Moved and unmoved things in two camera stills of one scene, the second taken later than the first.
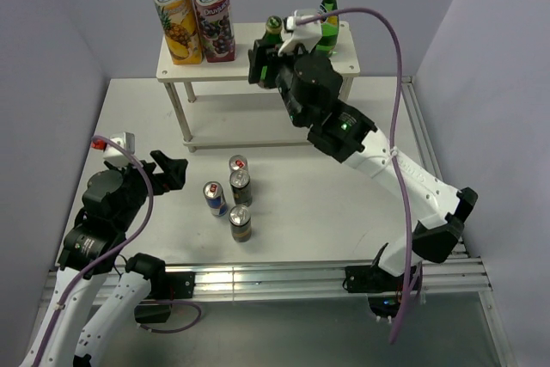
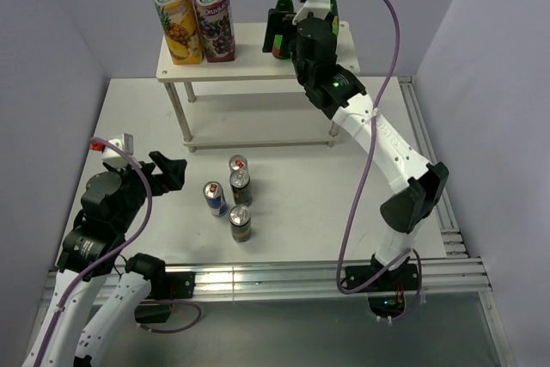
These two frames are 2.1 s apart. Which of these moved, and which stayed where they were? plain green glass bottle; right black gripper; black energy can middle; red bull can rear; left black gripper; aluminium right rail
Moved: right black gripper; plain green glass bottle
Stayed: left black gripper; aluminium right rail; black energy can middle; red bull can rear
